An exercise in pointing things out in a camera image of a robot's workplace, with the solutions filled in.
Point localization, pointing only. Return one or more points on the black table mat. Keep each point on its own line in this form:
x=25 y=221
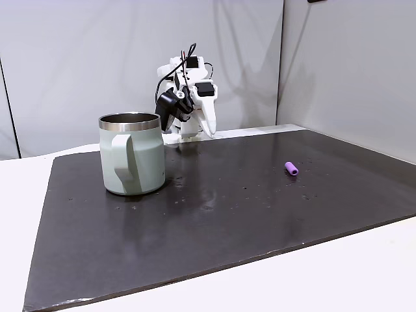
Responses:
x=208 y=221

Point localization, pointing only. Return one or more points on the pale green steel mug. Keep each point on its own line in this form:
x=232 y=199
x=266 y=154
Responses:
x=131 y=159

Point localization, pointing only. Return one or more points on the black camera box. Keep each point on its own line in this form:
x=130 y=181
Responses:
x=166 y=107

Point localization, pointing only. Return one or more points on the purple pen grip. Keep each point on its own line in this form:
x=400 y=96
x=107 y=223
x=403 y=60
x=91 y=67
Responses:
x=292 y=169

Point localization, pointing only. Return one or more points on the black wall fixture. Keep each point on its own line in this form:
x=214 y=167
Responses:
x=317 y=1

